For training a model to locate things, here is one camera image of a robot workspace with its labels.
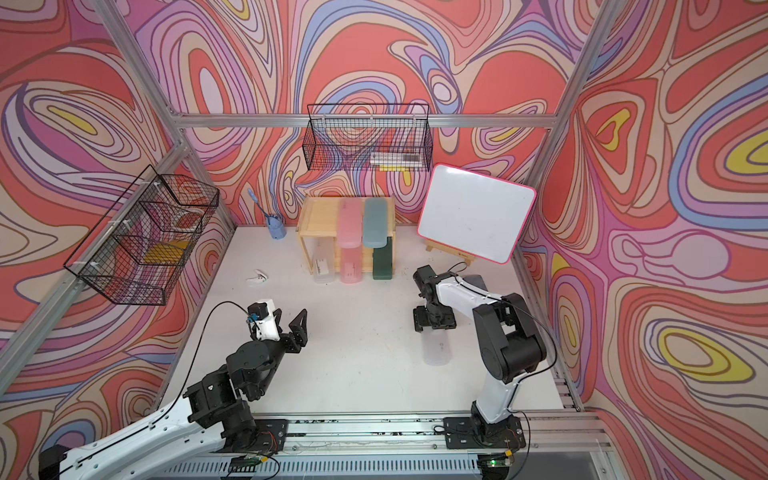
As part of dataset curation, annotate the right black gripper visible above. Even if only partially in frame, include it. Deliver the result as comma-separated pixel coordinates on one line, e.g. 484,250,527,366
413,302,457,331

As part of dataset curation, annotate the clear pencil case top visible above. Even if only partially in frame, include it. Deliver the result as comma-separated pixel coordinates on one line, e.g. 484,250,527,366
421,328,452,367

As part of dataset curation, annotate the clear pencil case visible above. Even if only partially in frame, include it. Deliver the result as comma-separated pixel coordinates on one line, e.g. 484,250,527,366
421,328,452,367
312,247,336,284

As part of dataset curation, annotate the teal pencil case top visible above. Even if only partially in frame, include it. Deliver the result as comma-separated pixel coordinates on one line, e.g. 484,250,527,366
362,198,388,249

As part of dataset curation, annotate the pink pencil case top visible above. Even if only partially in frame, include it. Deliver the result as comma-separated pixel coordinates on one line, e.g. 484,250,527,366
336,198,363,249

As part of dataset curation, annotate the pink pencil case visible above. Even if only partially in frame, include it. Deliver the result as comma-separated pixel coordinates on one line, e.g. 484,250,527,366
340,246,363,284
336,198,363,249

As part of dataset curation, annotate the clear pencil case bottom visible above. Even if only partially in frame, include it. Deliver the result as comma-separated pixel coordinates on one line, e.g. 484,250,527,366
312,247,336,284

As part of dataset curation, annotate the pink pencil case bottom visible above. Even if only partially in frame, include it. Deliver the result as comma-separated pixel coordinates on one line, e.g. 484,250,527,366
340,246,363,284

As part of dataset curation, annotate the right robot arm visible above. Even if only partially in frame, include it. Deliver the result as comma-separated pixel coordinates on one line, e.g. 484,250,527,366
413,265,548,443

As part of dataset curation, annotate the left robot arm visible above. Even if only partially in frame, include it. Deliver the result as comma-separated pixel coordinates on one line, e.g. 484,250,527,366
38,302,308,479

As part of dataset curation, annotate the dark green pencil case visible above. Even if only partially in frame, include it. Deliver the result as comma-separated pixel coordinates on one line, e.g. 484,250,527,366
372,237,393,281

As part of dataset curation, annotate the wooden two-tier shelf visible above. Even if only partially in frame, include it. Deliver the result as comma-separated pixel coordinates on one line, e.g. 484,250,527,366
296,197,396,274

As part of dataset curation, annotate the grey whiteboard eraser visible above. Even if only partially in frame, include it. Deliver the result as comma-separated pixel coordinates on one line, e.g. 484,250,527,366
462,274,487,291

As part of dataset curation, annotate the small white clip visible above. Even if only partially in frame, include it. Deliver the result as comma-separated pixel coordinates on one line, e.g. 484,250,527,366
246,269,269,285

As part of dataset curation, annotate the wooden whiteboard easel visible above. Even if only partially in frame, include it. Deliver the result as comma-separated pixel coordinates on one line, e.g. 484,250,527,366
425,240,476,266

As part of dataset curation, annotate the blue pen cup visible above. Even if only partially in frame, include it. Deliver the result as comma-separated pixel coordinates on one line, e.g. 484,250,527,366
265,215,286,240

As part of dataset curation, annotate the pink framed whiteboard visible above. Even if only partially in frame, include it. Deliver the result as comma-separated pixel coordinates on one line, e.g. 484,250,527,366
417,164,537,264

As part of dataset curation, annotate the blue pen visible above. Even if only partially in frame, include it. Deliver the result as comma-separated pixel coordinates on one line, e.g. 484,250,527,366
247,187,270,219

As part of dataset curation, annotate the green circuit board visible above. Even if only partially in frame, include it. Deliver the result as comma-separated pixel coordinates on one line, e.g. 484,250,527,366
227,455,269,474

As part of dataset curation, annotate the yellow item in basket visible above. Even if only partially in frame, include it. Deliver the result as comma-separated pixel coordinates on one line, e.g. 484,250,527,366
142,240,189,266

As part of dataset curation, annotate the marker box in basket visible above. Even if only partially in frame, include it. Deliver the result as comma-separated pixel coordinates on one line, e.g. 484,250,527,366
369,151,422,169

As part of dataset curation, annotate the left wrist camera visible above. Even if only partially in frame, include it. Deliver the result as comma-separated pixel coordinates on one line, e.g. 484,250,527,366
246,299,280,341

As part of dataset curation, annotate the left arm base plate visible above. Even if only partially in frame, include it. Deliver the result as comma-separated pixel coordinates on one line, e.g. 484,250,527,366
218,419,288,455

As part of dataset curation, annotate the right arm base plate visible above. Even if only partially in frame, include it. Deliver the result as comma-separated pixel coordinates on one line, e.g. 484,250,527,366
442,416,527,452

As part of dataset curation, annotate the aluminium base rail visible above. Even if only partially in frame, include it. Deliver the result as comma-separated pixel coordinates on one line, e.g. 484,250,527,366
149,410,627,479

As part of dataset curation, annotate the left black wire basket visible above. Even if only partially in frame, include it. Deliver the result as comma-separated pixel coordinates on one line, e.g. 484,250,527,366
64,166,220,306

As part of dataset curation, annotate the black wire basket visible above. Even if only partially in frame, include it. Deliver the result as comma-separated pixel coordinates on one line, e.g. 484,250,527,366
64,166,220,306
302,102,433,172

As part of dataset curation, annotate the back black wire basket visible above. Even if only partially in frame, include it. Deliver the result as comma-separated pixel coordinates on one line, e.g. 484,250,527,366
302,102,433,172

